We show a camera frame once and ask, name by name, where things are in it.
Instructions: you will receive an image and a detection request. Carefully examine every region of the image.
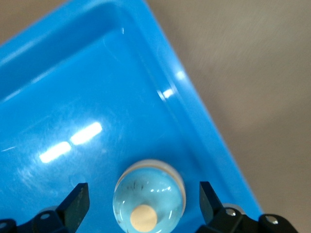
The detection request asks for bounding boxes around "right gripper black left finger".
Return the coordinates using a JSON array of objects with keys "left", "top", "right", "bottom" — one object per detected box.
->
[{"left": 33, "top": 182, "right": 91, "bottom": 233}]

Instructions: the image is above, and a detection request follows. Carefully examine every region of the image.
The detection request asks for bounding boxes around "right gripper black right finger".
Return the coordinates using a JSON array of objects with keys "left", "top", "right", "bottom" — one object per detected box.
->
[{"left": 197, "top": 181, "right": 258, "bottom": 233}]

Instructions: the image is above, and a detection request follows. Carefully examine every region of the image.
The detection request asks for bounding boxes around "blue dome bell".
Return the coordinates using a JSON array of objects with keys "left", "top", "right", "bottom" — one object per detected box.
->
[{"left": 112, "top": 159, "right": 187, "bottom": 233}]

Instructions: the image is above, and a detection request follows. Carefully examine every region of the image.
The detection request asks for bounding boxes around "blue plastic tray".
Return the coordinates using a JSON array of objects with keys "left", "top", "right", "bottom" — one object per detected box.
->
[{"left": 0, "top": 0, "right": 265, "bottom": 233}]

